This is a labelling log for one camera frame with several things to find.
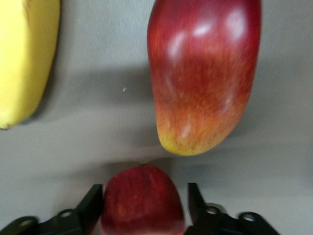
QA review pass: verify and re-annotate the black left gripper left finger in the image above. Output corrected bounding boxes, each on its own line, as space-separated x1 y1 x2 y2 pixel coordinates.
0 183 103 235

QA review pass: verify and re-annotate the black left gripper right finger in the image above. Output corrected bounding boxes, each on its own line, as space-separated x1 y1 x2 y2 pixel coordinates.
185 182 282 235

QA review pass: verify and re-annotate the red yellow apple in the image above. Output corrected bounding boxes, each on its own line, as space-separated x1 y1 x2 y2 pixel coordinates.
100 164 186 235

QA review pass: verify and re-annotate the yellow banana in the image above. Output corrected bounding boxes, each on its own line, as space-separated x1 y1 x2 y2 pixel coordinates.
0 0 61 130

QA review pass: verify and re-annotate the red yellow mango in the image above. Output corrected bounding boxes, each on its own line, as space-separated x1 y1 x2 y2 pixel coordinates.
147 0 262 157

